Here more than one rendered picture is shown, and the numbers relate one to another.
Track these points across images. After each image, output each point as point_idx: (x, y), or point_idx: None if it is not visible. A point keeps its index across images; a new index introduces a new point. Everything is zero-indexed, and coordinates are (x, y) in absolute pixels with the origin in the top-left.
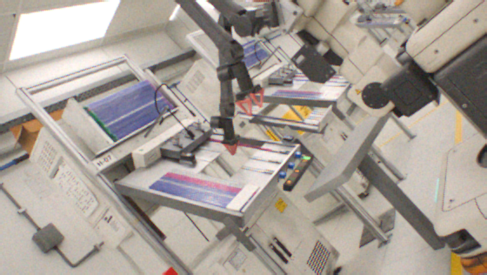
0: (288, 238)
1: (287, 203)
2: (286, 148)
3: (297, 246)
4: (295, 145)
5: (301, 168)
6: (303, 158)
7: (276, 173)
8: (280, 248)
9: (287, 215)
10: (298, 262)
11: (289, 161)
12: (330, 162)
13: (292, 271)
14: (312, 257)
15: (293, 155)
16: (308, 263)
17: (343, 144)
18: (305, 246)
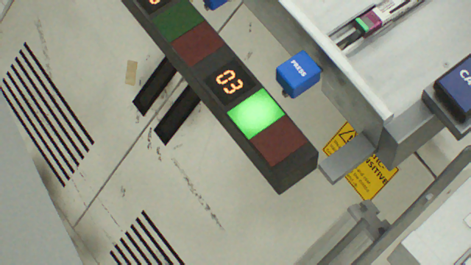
0: (223, 149)
1: (378, 209)
2: (418, 66)
3: (196, 192)
4: (405, 110)
5: (165, 23)
6: (258, 88)
7: None
8: (181, 90)
9: (319, 185)
10: (143, 170)
11: (263, 0)
12: None
13: (115, 125)
14: (171, 259)
15: (310, 48)
16: (146, 221)
17: (7, 171)
18: (201, 238)
